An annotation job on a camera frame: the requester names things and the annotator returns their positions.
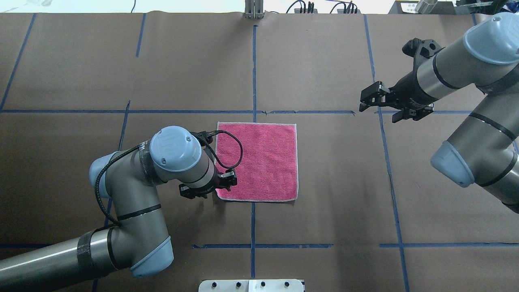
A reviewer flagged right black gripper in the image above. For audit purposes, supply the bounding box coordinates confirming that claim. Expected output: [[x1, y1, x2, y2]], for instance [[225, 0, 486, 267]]
[[359, 77, 434, 123]]

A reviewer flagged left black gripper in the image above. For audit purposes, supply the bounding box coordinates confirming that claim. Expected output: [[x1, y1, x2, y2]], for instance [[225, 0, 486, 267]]
[[179, 169, 238, 199]]

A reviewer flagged pink towel with white hem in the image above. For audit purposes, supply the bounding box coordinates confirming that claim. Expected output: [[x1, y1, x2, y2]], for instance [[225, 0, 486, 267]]
[[216, 122, 299, 202]]

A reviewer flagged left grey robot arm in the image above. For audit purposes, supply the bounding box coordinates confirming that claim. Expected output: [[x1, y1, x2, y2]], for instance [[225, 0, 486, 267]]
[[1, 126, 237, 292]]

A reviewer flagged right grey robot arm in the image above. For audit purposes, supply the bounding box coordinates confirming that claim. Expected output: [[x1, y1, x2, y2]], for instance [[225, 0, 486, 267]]
[[358, 12, 519, 213]]

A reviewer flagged metal cylinder weight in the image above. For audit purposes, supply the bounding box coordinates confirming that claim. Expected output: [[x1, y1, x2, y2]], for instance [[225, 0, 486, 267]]
[[414, 0, 438, 15]]

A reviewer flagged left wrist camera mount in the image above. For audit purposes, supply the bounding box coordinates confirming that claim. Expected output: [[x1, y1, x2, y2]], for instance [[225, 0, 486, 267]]
[[190, 131, 217, 147]]

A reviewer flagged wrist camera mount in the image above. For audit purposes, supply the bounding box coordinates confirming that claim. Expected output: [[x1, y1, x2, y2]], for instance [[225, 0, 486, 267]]
[[402, 38, 443, 59], [190, 131, 217, 147]]

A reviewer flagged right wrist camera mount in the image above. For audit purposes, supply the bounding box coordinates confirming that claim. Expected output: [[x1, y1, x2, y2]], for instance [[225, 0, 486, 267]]
[[402, 38, 443, 59]]

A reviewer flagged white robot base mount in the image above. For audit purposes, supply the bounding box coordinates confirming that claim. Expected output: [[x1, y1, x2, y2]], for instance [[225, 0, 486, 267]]
[[198, 279, 306, 292]]

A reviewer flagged left black braided cable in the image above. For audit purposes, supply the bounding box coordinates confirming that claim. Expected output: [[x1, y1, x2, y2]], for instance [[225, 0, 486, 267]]
[[94, 130, 244, 227]]

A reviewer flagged aluminium frame post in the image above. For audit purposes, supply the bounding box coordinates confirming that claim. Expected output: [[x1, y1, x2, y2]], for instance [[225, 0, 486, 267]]
[[243, 0, 264, 19]]

